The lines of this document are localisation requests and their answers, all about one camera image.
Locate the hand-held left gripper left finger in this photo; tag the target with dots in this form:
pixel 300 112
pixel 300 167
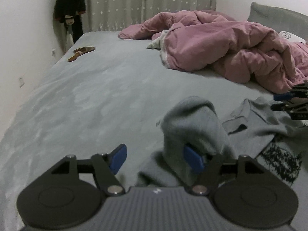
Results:
pixel 118 158

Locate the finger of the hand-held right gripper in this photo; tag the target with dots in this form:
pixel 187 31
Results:
pixel 282 96
pixel 281 107

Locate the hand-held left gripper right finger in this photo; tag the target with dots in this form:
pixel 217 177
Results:
pixel 192 160

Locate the grey knitted sweater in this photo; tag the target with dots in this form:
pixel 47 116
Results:
pixel 192 125

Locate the white printed pillow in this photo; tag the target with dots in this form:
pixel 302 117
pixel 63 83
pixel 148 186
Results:
pixel 291 37

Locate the pink duvet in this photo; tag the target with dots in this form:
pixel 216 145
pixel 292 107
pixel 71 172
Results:
pixel 228 48

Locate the grey pillow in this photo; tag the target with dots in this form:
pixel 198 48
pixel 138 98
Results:
pixel 276 16

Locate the brown wooden brush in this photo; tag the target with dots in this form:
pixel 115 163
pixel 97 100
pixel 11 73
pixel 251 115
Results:
pixel 84 49

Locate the grey star-print curtain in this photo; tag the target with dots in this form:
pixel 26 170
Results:
pixel 144 2

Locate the black hanging jacket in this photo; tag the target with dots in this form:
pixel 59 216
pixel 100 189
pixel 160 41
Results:
pixel 68 0

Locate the white wall socket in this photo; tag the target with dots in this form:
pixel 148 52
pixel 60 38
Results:
pixel 21 81
pixel 54 53

